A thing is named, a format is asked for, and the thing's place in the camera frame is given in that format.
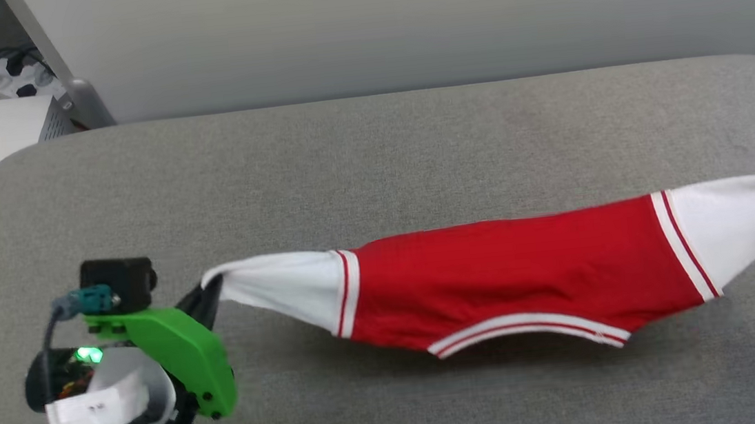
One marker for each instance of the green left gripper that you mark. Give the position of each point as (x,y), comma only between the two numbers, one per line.
(183,355)

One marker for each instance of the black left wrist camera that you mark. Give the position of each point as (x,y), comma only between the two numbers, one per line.
(117,282)

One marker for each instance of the red white basketball shirt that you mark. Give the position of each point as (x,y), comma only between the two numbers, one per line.
(508,269)

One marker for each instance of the left black wrist motor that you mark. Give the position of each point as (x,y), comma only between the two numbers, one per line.
(44,382)

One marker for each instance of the silver partition post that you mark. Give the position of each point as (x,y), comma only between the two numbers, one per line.
(84,105)

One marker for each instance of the grey fabric sofa cushion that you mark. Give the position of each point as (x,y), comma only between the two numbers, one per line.
(373,164)

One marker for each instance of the white metal cabinet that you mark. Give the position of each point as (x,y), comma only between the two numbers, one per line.
(2,130)

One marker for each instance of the white paper label tag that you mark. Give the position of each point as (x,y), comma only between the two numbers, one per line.
(92,409)

